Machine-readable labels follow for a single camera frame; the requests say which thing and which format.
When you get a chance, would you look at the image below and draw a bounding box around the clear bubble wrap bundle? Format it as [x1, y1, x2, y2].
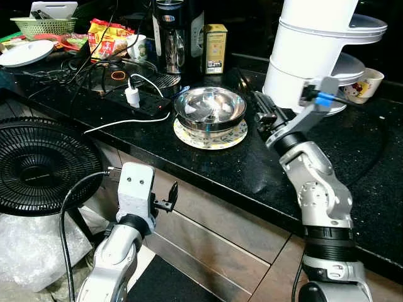
[0, 211, 95, 293]

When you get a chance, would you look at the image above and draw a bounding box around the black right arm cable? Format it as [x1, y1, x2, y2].
[327, 94, 388, 189]

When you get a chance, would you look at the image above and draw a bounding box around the floral patterned plate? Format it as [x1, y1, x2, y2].
[173, 116, 248, 150]

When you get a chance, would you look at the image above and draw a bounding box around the green plastic basket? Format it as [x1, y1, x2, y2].
[11, 17, 77, 40]

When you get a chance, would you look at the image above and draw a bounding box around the dark bottle white label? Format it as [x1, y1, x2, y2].
[189, 0, 206, 73]

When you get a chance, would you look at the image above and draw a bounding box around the yellow tin box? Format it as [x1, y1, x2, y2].
[203, 24, 229, 75]

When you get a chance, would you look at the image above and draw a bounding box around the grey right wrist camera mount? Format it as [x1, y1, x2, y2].
[268, 77, 341, 148]

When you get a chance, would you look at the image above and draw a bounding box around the white cartoon print cup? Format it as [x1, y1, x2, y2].
[343, 68, 385, 104]

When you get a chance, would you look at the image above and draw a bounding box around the black induction cooktop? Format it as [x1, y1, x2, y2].
[60, 57, 183, 95]

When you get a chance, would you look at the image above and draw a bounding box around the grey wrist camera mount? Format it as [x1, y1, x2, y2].
[268, 77, 341, 148]
[116, 162, 156, 218]

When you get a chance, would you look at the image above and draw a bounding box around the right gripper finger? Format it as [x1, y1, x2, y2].
[253, 91, 273, 120]
[261, 90, 282, 116]

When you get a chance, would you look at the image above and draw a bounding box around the red yellow snack packet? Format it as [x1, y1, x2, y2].
[88, 19, 136, 60]

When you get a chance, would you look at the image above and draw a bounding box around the white flat box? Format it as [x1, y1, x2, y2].
[30, 1, 79, 20]

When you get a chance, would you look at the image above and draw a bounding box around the black electric fan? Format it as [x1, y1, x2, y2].
[0, 116, 105, 218]

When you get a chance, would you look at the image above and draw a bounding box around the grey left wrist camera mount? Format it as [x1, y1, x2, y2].
[116, 162, 156, 218]

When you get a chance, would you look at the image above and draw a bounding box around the white charger plug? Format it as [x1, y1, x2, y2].
[125, 85, 141, 108]

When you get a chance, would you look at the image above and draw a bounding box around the black power strip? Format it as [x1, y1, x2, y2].
[104, 85, 172, 117]

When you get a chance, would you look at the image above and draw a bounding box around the black glass blender jug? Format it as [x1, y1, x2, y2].
[153, 0, 191, 76]

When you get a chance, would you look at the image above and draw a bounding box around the kitchen base cabinet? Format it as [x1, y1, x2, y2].
[82, 135, 403, 302]

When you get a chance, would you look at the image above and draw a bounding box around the white charger cable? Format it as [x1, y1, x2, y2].
[84, 74, 172, 135]

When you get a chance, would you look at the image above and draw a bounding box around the plain white plate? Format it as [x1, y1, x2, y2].
[0, 40, 56, 68]

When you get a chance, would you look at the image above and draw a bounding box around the black floor mat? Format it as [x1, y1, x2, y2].
[126, 255, 221, 302]

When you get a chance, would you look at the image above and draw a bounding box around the white tiered plastic rack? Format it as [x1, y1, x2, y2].
[263, 0, 388, 117]

